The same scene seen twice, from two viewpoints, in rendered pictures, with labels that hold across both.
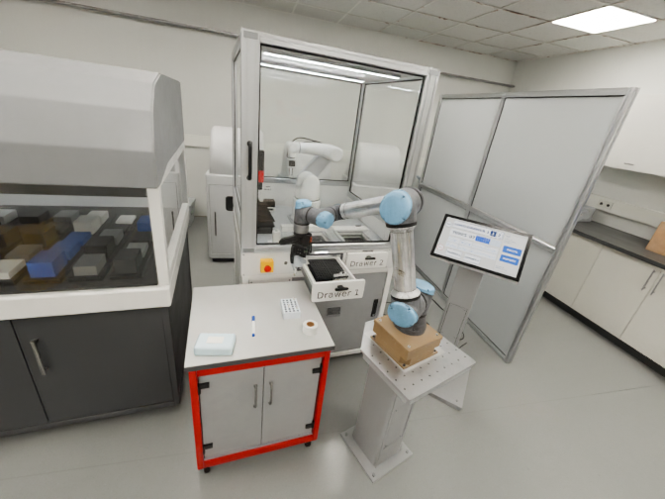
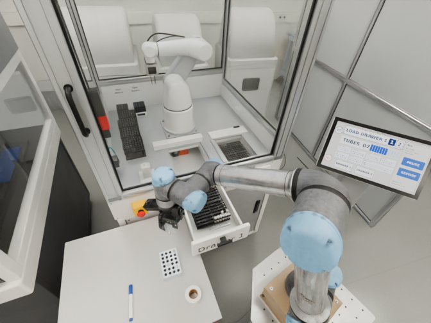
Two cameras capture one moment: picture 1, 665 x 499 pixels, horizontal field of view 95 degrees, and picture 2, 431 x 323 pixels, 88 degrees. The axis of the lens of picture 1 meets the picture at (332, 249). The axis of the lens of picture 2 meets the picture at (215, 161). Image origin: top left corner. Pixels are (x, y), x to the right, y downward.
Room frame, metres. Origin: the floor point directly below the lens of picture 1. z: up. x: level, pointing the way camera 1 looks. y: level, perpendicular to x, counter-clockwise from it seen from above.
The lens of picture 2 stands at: (0.85, 0.01, 1.86)
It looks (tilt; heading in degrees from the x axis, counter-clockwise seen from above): 43 degrees down; 358
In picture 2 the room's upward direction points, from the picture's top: 3 degrees clockwise
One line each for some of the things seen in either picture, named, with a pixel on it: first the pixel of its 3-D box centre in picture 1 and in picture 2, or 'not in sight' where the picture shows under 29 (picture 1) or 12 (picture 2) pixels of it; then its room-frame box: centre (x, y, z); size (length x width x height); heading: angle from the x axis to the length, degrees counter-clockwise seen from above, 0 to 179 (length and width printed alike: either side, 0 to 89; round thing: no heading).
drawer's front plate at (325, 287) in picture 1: (338, 290); (220, 239); (1.38, -0.06, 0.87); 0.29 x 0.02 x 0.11; 112
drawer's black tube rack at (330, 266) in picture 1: (327, 272); (206, 206); (1.57, 0.02, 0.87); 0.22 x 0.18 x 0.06; 22
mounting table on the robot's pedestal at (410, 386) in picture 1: (405, 354); (296, 306); (1.16, -0.41, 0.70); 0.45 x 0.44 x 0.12; 36
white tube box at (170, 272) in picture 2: (290, 308); (170, 264); (1.30, 0.18, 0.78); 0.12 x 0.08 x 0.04; 20
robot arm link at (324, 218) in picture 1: (322, 217); (190, 193); (1.32, 0.07, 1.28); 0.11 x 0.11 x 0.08; 58
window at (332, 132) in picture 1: (337, 162); (206, 86); (1.72, 0.03, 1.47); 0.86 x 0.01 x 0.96; 112
